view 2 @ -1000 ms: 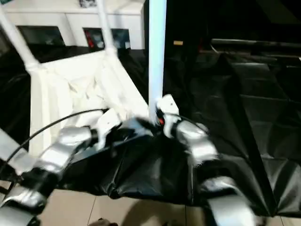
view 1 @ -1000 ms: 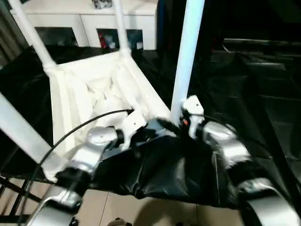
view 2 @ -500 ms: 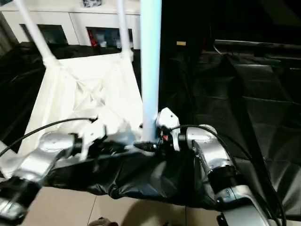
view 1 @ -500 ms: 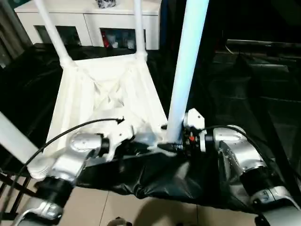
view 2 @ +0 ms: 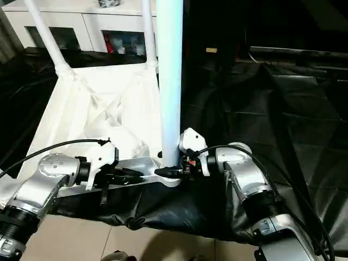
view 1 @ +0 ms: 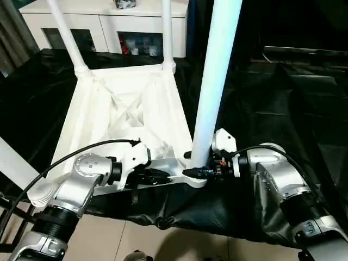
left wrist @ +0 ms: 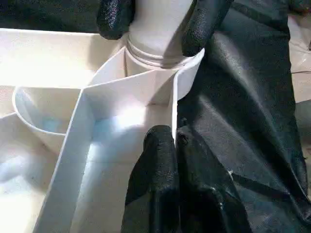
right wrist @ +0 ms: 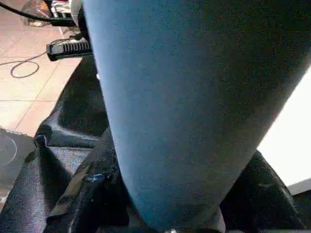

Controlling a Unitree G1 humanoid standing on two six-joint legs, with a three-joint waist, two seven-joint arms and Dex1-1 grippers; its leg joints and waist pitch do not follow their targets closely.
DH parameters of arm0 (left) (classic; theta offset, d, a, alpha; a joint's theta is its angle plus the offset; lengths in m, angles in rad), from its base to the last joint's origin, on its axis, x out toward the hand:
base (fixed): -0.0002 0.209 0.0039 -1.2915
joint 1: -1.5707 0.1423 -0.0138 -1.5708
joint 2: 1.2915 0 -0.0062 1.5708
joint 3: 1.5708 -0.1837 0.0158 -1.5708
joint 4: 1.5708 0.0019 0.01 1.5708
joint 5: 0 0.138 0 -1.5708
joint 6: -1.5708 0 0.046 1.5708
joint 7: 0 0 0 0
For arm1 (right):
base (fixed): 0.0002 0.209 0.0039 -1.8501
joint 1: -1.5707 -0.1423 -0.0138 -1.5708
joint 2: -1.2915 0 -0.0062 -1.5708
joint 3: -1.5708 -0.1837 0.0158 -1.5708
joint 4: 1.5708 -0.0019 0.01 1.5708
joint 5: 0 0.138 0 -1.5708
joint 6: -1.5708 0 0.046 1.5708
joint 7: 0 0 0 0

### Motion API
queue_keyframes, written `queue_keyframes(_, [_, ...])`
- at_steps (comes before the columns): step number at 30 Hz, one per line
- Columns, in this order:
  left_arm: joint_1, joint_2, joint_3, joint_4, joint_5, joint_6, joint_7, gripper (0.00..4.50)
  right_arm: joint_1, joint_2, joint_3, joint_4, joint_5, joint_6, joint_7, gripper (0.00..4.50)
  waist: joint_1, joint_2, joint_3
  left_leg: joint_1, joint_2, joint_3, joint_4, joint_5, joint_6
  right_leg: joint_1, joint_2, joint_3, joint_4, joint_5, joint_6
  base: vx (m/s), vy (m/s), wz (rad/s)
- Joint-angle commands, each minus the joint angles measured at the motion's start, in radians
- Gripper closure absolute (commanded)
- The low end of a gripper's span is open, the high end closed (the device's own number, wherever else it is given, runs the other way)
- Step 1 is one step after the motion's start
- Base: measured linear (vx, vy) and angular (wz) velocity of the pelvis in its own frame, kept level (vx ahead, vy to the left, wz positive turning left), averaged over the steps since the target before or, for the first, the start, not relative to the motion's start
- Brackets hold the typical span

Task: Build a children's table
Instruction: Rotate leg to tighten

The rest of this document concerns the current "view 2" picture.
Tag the white plastic table top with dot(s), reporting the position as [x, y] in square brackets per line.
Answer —
[92, 109]

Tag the white plastic table leg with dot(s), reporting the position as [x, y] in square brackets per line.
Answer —
[150, 32]
[49, 35]
[170, 76]

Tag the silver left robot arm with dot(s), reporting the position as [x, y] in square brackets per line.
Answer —
[43, 182]

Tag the dark robot left foot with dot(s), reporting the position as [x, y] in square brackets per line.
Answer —
[118, 256]

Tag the black work mat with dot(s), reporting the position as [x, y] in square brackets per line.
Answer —
[283, 136]

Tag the small tan box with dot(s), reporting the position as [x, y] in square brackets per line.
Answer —
[211, 50]

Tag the black side table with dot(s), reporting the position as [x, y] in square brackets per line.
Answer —
[299, 53]

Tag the white glass-door cabinet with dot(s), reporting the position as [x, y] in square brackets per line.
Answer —
[76, 24]

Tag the grey window curtain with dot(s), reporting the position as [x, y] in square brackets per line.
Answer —
[8, 41]

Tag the small grey bundle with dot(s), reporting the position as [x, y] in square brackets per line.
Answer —
[110, 2]

